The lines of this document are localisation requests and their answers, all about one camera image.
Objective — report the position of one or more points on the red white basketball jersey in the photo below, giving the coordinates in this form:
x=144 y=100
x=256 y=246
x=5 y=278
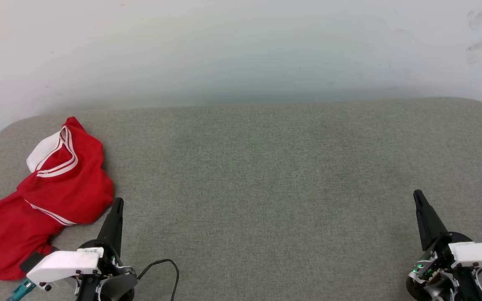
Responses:
x=69 y=188

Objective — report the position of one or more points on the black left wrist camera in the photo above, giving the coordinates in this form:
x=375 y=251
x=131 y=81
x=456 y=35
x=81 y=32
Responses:
x=32 y=261

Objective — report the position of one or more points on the white paper label tag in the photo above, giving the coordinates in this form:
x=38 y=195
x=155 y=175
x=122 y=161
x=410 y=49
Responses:
x=91 y=251

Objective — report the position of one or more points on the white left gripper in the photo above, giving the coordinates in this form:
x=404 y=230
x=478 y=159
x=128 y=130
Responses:
x=63 y=263

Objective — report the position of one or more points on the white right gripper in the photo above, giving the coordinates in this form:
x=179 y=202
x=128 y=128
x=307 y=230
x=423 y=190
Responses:
x=481 y=253

